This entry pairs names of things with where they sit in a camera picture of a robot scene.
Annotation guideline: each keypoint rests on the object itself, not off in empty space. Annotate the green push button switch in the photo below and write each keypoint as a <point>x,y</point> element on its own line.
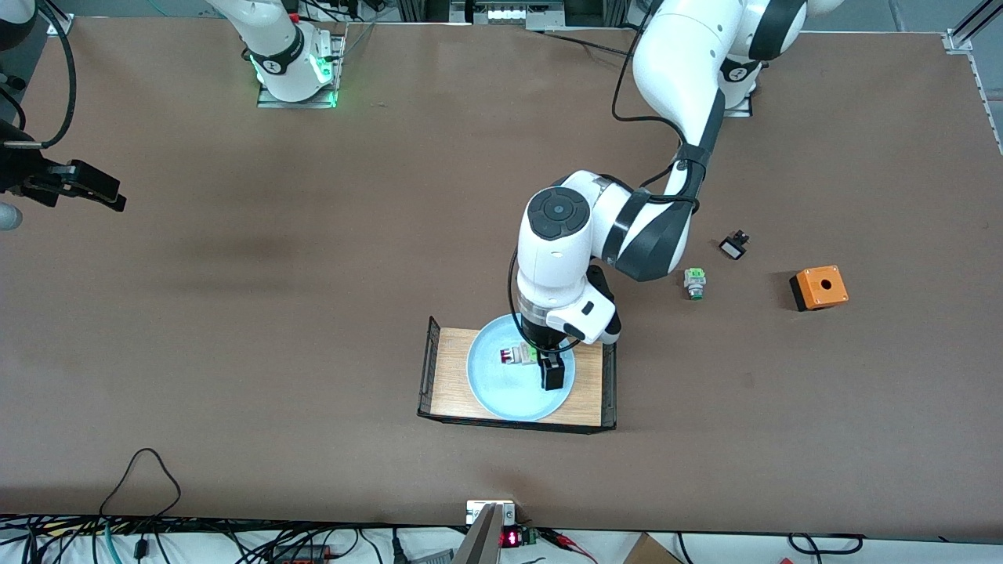
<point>695,280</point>

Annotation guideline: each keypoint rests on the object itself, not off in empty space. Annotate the long aluminium profile corner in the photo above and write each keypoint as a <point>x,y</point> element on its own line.
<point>957,39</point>

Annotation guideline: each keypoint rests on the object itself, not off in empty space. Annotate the grey metal beam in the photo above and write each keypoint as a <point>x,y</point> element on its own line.
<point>479,544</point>

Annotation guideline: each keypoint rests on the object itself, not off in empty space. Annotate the orange button enclosure box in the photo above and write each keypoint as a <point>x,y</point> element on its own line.
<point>823,291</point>

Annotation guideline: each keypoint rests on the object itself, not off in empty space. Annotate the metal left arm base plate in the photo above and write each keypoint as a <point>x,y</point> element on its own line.
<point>744,110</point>

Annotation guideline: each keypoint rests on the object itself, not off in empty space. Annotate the black rectangular switch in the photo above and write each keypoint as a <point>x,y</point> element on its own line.
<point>733,249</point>

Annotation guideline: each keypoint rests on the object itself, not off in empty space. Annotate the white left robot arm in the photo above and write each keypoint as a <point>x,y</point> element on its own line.
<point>682,70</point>

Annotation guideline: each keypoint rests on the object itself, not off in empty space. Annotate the silver metal bracket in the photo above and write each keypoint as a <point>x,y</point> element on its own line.
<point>474,511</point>

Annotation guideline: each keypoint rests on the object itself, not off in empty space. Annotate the red LED display module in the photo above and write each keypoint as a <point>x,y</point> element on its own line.
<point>511,538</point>

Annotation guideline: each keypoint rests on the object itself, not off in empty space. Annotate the metal frame with lights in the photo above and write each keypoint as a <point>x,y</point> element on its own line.
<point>505,14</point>

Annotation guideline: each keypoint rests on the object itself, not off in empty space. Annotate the short aluminium profile corner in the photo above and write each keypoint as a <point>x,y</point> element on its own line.
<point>59,19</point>

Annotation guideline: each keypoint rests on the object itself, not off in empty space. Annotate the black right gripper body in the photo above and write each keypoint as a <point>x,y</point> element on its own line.
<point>17,171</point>

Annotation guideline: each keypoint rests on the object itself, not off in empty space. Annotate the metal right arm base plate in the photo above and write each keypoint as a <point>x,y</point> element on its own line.
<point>274,103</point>

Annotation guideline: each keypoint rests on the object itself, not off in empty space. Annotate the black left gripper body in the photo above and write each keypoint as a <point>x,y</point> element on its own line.
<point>541,338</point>

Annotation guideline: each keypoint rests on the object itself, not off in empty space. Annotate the red push button switch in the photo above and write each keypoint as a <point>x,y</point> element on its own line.
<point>513,356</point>

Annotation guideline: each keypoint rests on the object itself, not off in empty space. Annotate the aluminium table edge rail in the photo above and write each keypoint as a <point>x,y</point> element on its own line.
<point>987,102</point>

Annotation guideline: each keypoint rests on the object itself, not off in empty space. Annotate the wooden tray black mesh sides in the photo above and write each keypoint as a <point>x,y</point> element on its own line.
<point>450,376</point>

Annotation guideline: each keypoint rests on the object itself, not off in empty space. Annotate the light blue round plate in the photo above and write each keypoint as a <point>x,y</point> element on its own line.
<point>501,392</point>

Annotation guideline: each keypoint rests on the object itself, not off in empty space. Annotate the brown cardboard piece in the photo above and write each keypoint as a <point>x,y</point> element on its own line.
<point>646,552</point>

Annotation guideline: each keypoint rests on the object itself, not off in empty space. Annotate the red clip test leads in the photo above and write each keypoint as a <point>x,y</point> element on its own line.
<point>560,536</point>

